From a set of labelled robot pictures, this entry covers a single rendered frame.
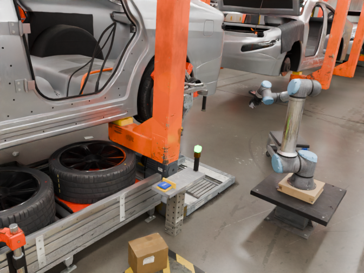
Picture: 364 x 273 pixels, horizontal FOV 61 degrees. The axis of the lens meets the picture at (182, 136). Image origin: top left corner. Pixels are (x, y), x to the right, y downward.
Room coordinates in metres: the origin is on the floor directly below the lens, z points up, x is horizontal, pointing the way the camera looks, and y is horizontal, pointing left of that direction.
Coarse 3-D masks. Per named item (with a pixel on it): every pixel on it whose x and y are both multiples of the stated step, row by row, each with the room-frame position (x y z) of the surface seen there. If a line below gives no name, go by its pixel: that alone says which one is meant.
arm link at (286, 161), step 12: (288, 84) 2.28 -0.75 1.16; (300, 84) 2.19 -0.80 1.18; (312, 84) 2.21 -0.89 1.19; (300, 96) 2.19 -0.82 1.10; (288, 108) 2.23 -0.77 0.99; (300, 108) 2.19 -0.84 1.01; (288, 120) 2.21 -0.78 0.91; (300, 120) 2.20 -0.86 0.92; (288, 132) 2.19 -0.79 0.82; (288, 144) 2.18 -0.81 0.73; (276, 156) 2.20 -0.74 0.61; (288, 156) 2.16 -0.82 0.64; (276, 168) 2.18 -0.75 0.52; (288, 168) 2.16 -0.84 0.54
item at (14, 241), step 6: (6, 228) 1.29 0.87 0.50; (18, 228) 1.29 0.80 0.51; (0, 234) 1.26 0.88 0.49; (6, 234) 1.24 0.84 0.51; (18, 234) 1.24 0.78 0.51; (24, 234) 1.26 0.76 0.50; (0, 240) 1.25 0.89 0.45; (6, 240) 1.24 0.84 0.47; (12, 240) 1.22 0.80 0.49; (18, 240) 1.24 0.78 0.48; (24, 240) 1.26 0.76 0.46; (12, 246) 1.21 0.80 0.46; (18, 246) 1.23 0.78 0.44
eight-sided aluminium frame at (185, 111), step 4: (188, 76) 2.95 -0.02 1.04; (152, 88) 2.64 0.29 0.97; (188, 88) 3.03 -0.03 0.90; (152, 92) 2.63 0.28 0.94; (192, 92) 3.02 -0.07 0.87; (152, 96) 2.63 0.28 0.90; (192, 96) 3.02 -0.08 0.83; (152, 100) 2.63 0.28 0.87; (192, 100) 3.03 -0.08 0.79; (152, 104) 2.63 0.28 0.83; (192, 104) 3.03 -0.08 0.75; (152, 108) 2.63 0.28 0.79; (184, 108) 3.00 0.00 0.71; (188, 108) 2.99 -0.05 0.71; (152, 112) 2.63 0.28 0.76; (184, 112) 2.95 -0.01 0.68; (184, 116) 2.94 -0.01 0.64
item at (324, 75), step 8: (344, 0) 5.45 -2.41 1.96; (336, 8) 5.51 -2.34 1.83; (344, 8) 5.43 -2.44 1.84; (336, 16) 5.49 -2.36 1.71; (344, 16) 5.44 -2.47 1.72; (336, 24) 5.47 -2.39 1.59; (344, 24) 5.54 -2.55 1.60; (336, 32) 5.45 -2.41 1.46; (328, 40) 5.51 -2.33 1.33; (336, 40) 5.44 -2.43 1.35; (328, 48) 5.50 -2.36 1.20; (336, 48) 5.42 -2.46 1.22; (328, 56) 5.48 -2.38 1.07; (336, 56) 5.53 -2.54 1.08; (328, 64) 5.46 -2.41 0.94; (296, 72) 5.78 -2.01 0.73; (320, 72) 5.54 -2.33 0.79; (328, 72) 5.44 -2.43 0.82; (320, 80) 5.50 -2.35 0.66; (328, 80) 5.42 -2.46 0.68
